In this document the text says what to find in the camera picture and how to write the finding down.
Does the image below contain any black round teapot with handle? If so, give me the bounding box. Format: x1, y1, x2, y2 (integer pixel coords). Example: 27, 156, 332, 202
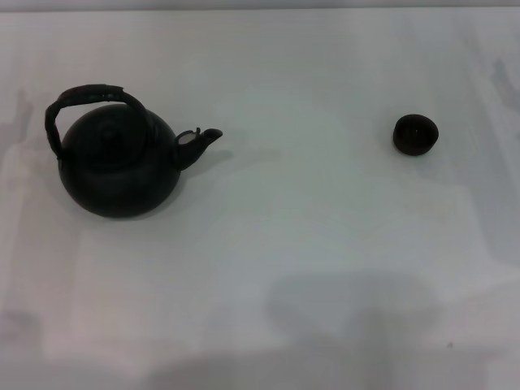
44, 83, 224, 219

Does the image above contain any small dark brown teacup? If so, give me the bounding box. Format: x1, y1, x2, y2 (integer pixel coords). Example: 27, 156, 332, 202
392, 113, 441, 157

